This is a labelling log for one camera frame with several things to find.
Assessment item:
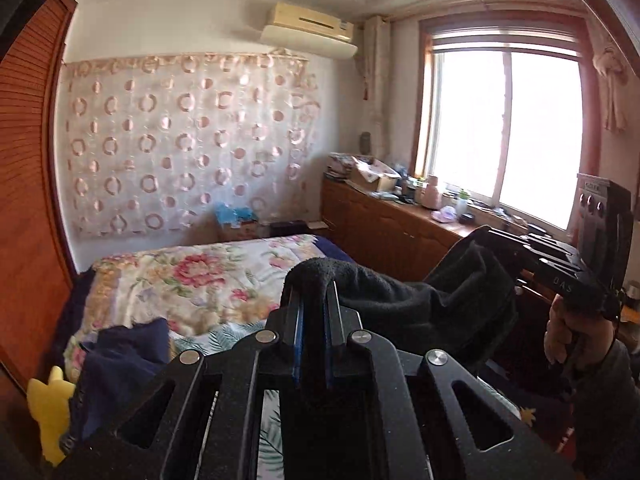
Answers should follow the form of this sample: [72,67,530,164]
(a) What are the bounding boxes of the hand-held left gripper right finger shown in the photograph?
[325,282,576,480]

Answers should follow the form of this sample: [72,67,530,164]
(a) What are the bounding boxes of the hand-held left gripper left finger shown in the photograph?
[57,292,306,480]

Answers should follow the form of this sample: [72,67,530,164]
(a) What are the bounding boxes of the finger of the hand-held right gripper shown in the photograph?
[474,225,587,287]
[522,232,587,271]

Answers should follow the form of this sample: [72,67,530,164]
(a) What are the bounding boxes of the black printed t-shirt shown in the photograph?
[282,241,521,392]

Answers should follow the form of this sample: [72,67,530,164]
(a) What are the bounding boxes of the person's right forearm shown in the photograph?
[569,339,640,480]

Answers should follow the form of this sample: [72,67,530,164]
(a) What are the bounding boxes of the person's right hand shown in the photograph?
[544,292,619,377]

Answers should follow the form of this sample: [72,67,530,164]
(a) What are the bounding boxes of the palm leaf printed sheet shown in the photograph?
[170,327,284,480]

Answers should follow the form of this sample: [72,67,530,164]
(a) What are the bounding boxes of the black flat case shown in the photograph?
[270,220,307,237]

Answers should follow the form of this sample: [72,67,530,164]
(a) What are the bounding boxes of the floral quilt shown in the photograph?
[62,234,353,387]

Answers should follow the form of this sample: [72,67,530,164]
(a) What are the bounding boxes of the pink bottle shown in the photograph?
[421,175,441,210]

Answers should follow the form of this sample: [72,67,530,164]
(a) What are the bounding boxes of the window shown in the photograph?
[417,15,601,234]

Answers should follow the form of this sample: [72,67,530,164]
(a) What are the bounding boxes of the blue plastic bag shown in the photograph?
[215,203,257,226]

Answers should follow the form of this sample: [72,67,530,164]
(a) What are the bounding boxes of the low wooden cabinet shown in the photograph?
[320,177,557,306]

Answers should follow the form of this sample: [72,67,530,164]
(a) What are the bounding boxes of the tied patterned window curtain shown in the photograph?
[357,15,394,161]
[592,25,632,134]

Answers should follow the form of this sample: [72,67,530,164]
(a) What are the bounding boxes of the stack of books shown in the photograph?
[325,154,351,181]

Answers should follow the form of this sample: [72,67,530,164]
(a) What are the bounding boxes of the open cardboard box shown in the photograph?
[347,157,402,194]

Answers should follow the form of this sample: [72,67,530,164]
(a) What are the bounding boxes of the navy blue garment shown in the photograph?
[72,317,173,442]

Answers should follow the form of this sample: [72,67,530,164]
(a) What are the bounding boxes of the circle patterned sheer curtain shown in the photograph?
[60,52,322,239]

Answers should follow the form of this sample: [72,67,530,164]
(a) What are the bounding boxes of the yellow plush toy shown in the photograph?
[26,365,76,466]

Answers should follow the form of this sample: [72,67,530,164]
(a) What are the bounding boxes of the wooden slatted wardrobe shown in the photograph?
[0,0,82,411]

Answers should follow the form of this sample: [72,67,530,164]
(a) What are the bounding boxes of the wall air conditioner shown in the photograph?
[259,2,360,59]

